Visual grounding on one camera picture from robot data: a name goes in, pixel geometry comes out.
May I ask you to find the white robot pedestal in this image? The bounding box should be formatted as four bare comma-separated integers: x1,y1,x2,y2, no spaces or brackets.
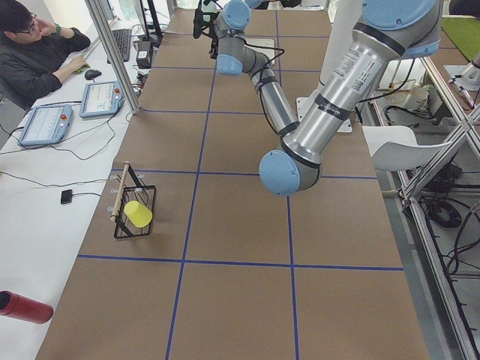
297,0,362,121

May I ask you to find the yellow cup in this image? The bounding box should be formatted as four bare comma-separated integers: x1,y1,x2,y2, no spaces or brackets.
124,200,153,228

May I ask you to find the black mini computer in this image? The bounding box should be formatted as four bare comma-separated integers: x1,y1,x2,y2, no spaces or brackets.
136,41,153,69

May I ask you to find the black wire cup rack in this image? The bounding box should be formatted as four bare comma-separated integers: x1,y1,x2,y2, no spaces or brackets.
109,161,157,241

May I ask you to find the aluminium frame post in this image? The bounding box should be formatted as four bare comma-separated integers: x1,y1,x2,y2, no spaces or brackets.
85,0,140,115

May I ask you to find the white plastic chair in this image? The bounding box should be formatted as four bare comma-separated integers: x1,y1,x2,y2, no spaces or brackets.
362,125,453,171

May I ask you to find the near teach pendant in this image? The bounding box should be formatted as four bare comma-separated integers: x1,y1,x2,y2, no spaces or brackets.
17,104,73,147

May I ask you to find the teach pendant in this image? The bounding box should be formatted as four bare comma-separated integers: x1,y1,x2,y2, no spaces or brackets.
17,104,73,147
79,81,125,119

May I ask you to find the red bottle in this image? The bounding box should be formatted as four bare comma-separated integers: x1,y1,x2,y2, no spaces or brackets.
1,290,53,324

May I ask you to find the small black device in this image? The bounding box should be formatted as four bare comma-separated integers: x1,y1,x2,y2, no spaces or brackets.
60,189,73,205

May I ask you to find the green cup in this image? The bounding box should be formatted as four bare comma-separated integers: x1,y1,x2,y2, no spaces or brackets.
200,0,218,22

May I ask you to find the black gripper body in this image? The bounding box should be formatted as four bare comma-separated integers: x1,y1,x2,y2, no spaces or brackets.
193,1,219,60

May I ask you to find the cream rabbit tray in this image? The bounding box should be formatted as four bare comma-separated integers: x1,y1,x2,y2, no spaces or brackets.
245,37,276,65

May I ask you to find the far teach pendant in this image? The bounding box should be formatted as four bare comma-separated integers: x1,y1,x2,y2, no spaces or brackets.
79,81,125,119

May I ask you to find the seated person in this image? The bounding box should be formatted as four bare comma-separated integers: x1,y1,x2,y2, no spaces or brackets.
1,1,91,110

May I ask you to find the black keyboard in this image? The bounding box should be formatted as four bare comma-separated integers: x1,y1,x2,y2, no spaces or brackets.
112,28,132,62

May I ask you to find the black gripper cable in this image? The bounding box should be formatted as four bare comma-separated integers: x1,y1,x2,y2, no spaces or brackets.
232,33,286,80

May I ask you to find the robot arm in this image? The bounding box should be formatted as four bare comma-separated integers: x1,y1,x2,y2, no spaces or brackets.
245,0,302,10
193,1,443,196

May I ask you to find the black computer mouse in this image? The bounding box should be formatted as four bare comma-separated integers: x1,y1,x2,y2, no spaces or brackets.
84,69,102,80

